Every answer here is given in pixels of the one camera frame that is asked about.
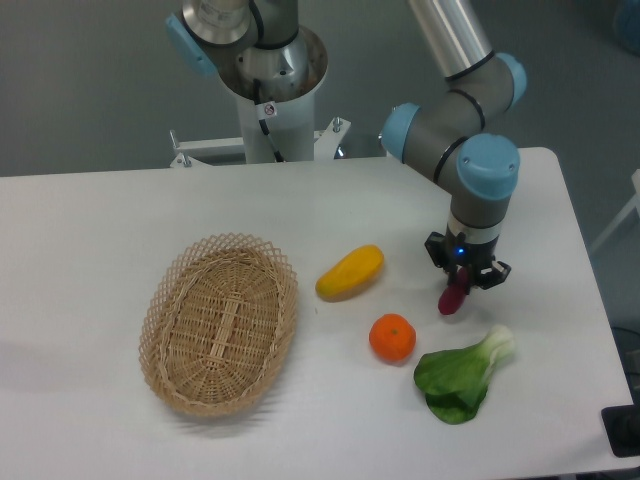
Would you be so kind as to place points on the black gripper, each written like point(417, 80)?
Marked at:
point(450, 253)

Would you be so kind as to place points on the purple sweet potato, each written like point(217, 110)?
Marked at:
point(454, 294)

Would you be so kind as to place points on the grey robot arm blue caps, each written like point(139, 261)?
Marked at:
point(447, 144)

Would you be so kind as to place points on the orange tangerine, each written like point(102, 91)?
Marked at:
point(392, 338)

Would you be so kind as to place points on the yellow mango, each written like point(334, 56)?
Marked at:
point(352, 274)

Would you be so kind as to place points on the green bok choy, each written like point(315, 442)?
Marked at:
point(455, 382)

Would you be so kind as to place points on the black device at table edge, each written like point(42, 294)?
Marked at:
point(622, 429)

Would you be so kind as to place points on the woven wicker basket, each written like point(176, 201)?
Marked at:
point(219, 326)

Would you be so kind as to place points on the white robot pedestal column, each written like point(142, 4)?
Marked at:
point(274, 89)

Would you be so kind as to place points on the white metal base frame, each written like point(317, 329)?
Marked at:
point(339, 140)

